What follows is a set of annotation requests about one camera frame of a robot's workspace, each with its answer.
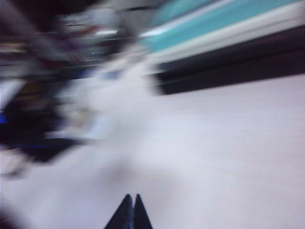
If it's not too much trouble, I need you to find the thin black book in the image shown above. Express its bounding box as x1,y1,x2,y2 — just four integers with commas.
153,25,305,82

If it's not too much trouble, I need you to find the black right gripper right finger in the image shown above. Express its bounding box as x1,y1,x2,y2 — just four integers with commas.
133,193,153,229

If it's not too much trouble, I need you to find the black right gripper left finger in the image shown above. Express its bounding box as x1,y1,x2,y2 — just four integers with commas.
102,193,133,229

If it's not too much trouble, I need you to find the teal book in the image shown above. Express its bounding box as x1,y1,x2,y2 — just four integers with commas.
140,2,305,52

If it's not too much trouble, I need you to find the thick black book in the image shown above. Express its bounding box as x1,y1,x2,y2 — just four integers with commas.
157,50,305,95

